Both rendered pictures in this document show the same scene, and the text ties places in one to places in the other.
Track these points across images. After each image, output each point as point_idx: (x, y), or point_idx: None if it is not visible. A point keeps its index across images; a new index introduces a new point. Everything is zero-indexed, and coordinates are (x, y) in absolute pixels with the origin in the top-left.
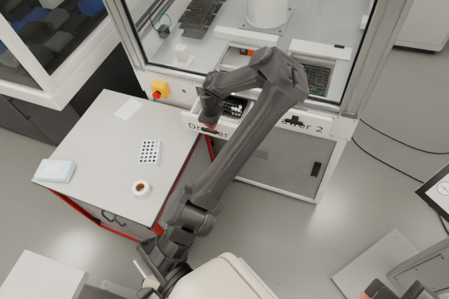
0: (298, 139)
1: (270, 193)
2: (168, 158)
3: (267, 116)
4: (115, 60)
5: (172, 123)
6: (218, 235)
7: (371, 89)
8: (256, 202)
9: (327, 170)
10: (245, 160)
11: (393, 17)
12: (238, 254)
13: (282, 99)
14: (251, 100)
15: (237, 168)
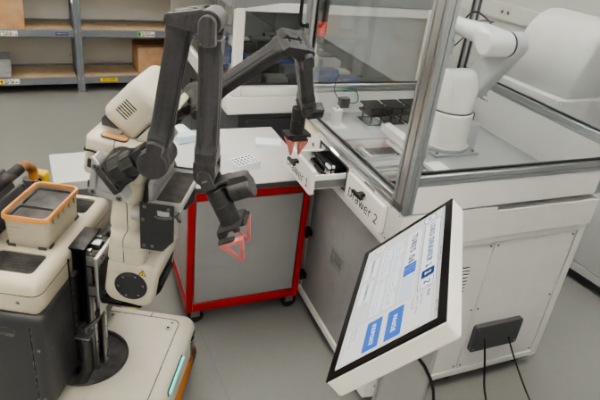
0: (365, 241)
1: (329, 356)
2: (251, 175)
3: (264, 50)
4: None
5: (284, 165)
6: (237, 337)
7: (411, 170)
8: (306, 349)
9: None
10: (241, 72)
11: (425, 87)
12: (234, 363)
13: (276, 44)
14: (345, 167)
15: (234, 76)
